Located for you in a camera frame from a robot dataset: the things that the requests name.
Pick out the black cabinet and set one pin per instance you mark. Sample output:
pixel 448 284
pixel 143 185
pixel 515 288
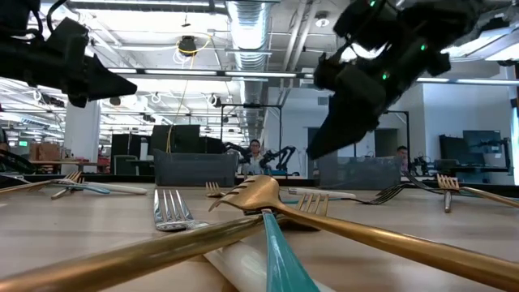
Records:
pixel 121 146

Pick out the long ceiling light strip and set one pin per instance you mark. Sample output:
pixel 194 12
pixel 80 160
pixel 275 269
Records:
pixel 466 81
pixel 182 72

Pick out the brown cardboard boxes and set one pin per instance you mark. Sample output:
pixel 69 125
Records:
pixel 46 152

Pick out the round white ceiling device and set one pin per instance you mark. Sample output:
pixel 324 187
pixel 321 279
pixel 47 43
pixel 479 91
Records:
pixel 322 22

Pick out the green exit sign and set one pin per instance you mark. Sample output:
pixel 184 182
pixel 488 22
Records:
pixel 23 143

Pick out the person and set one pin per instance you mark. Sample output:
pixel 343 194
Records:
pixel 402 154
pixel 254 156

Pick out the black aluminium table frame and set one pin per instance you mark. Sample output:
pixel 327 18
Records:
pixel 121 178

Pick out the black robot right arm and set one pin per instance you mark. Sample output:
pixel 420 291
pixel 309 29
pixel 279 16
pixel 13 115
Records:
pixel 446 16

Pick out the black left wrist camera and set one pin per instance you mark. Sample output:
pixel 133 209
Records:
pixel 69 38

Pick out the dark grey plastic bin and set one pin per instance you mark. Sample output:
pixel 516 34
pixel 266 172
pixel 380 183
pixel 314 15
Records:
pixel 361 174
pixel 194 168

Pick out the dark computer monitor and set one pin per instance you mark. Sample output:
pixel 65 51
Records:
pixel 482 142

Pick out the gold fork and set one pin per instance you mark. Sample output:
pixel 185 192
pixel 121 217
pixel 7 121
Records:
pixel 255 194
pixel 142 255
pixel 448 183
pixel 24 186
pixel 213 190
pixel 61 194

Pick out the black computer monitor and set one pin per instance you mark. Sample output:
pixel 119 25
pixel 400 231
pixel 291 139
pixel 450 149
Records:
pixel 452 148

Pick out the black background robot arm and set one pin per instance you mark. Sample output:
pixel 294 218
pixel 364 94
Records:
pixel 284 156
pixel 235 148

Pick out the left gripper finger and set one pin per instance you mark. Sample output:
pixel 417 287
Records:
pixel 107 83

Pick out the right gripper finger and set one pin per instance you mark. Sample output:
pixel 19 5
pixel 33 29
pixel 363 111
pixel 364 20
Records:
pixel 348 117

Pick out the white round column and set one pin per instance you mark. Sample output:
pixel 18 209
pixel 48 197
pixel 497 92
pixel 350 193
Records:
pixel 81 138

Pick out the black monitor bank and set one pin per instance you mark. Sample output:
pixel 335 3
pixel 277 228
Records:
pixel 178 140

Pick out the silver ventilation duct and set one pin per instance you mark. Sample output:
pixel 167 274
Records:
pixel 249 40

